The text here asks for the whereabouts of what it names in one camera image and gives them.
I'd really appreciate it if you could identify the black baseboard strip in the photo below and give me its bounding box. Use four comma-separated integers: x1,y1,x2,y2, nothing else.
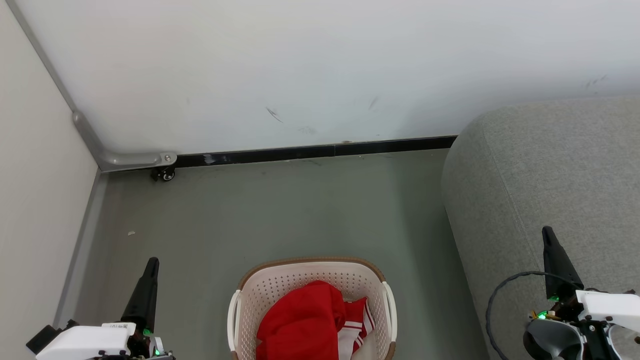
176,135,458,168

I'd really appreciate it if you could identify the grey fabric sofa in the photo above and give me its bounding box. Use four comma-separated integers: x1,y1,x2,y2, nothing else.
441,97,640,360

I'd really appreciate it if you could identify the cream perforated laundry basket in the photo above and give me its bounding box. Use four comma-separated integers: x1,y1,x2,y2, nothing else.
227,257,398,360

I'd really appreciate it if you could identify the red and white garment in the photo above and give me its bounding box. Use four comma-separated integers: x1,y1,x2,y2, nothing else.
256,280,376,360

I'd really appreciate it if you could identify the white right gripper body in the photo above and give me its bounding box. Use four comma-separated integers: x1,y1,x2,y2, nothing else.
523,290,640,360

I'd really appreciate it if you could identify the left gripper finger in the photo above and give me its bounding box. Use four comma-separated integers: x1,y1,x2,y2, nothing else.
120,257,161,335

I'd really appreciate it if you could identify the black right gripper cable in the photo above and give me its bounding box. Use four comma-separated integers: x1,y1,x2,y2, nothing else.
486,271,581,360

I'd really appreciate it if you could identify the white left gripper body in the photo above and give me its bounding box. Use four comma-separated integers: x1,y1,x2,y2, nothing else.
35,322,176,360

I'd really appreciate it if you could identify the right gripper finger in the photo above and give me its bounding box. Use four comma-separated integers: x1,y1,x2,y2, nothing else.
542,226,585,302

